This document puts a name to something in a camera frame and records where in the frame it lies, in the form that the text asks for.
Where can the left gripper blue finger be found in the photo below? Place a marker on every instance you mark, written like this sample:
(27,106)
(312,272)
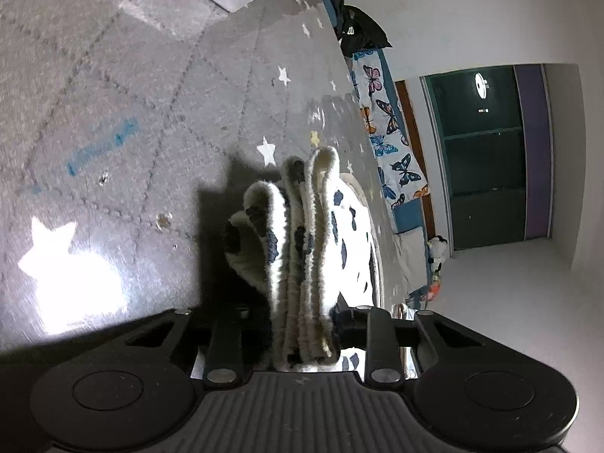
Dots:
(350,322)

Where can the white navy polka dot garment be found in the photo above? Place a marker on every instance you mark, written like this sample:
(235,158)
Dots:
(300,242)

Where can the striped blue folded cloth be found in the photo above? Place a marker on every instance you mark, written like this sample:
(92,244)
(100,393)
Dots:
(404,312)

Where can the round induction cooktop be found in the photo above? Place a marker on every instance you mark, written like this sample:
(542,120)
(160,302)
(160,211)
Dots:
(376,265)

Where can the grey cushion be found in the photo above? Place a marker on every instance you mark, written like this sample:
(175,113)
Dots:
(411,256)

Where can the blue sofa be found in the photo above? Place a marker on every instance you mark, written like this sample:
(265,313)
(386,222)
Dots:
(406,217)

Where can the plush toys on sofa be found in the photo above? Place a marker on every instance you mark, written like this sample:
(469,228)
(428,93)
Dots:
(438,254)

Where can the butterfly pattern pillow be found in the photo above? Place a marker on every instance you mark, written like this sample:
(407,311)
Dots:
(401,178)

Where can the dark green window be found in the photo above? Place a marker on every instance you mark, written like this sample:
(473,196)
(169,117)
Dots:
(495,137)

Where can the black bag on sofa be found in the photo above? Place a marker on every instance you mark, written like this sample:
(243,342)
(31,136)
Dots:
(357,31)

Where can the grey star pattern tablecloth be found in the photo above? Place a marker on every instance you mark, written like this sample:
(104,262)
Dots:
(130,130)

